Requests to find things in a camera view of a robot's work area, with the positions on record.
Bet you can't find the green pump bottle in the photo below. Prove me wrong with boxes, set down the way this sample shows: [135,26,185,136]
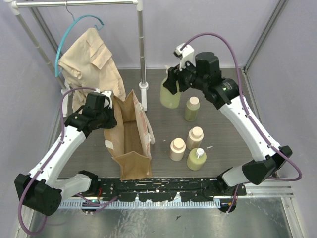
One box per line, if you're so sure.
[160,77,181,109]
[187,148,207,171]

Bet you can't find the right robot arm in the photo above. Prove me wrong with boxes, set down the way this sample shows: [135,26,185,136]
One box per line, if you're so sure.
[174,52,293,195]

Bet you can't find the white cable tray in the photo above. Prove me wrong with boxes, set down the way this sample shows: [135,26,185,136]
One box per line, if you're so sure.
[59,199,220,210]

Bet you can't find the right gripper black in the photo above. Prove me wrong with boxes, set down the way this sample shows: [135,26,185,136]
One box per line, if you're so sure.
[163,56,207,95]

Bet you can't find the beige bottle left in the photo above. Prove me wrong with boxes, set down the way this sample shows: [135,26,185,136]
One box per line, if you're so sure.
[169,138,186,162]

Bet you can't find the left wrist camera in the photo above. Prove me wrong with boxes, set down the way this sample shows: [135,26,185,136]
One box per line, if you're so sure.
[101,90,114,109]

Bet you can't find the beige shirt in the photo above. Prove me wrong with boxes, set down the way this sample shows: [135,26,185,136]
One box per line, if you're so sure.
[58,28,126,111]

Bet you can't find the beige bottle right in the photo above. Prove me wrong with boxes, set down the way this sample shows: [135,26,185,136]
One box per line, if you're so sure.
[186,126,204,150]

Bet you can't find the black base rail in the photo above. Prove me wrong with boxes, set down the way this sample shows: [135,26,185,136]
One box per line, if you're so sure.
[81,178,236,202]

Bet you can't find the white clothes rack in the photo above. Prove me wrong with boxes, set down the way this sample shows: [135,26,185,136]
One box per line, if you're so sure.
[4,0,149,111]

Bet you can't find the green bottle beige cap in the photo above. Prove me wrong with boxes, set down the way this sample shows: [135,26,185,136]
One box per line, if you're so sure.
[184,97,200,121]

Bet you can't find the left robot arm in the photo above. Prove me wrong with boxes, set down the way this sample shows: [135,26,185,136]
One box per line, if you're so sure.
[14,88,155,216]

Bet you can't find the brown canvas bag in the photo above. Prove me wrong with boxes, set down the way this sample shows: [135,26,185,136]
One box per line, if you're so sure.
[104,91,155,181]

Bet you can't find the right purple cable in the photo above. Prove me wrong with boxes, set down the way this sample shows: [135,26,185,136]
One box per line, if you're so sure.
[180,33,303,214]

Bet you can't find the teal clothes hanger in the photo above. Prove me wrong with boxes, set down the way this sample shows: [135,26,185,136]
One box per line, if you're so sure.
[54,14,105,78]

